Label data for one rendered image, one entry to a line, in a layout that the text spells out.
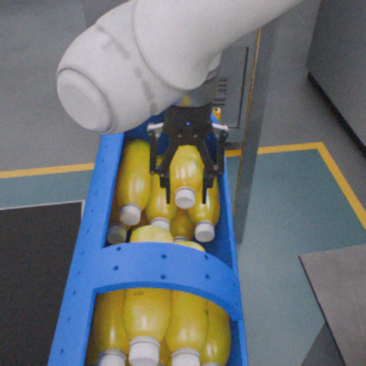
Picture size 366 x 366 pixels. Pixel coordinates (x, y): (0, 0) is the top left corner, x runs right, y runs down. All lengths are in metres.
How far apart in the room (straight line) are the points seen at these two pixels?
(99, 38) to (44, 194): 2.12
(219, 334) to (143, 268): 0.18
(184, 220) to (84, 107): 0.50
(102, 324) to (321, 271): 0.45
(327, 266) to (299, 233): 1.38
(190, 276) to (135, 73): 0.28
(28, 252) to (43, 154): 0.92
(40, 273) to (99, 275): 1.38
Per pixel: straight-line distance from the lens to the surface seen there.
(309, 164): 2.66
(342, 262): 0.87
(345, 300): 0.82
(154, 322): 0.56
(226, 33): 0.37
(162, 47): 0.38
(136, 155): 0.84
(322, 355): 1.12
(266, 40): 1.43
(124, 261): 0.55
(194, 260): 0.56
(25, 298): 1.88
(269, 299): 1.97
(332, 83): 3.12
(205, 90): 0.58
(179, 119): 0.61
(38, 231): 2.09
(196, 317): 0.60
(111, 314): 0.61
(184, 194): 0.76
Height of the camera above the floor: 1.68
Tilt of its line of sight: 45 degrees down
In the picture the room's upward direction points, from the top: straight up
